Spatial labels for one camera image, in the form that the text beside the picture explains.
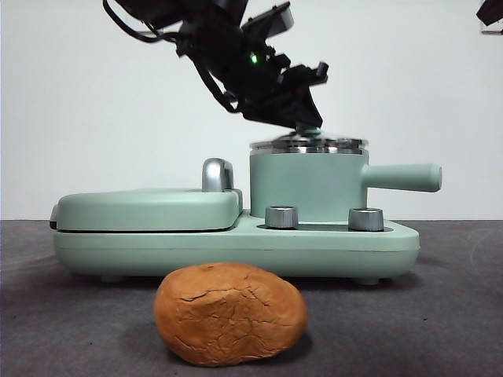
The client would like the glass lid with green knob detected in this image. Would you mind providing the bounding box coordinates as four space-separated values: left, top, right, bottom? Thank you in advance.
249 122 369 155

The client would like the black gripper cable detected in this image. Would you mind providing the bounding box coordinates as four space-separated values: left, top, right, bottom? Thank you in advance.
198 64 243 115

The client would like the green breakfast maker base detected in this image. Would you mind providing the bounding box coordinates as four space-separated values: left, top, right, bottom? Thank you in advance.
53 209 420 284

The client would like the brown potato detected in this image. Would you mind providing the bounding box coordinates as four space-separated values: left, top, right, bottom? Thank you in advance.
152 262 308 368

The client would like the silver control knob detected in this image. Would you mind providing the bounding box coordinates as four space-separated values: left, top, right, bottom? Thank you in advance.
265 205 299 229
348 207 385 232

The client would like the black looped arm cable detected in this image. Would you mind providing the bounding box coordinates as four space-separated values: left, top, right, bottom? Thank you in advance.
102 0 185 44

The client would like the green pot with handle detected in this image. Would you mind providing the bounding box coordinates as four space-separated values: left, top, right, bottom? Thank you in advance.
248 151 442 223

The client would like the chrome cover handle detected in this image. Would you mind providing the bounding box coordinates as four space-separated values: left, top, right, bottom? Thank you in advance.
201 158 237 193

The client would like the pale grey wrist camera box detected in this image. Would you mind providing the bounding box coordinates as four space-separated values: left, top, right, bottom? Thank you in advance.
240 1 296 40

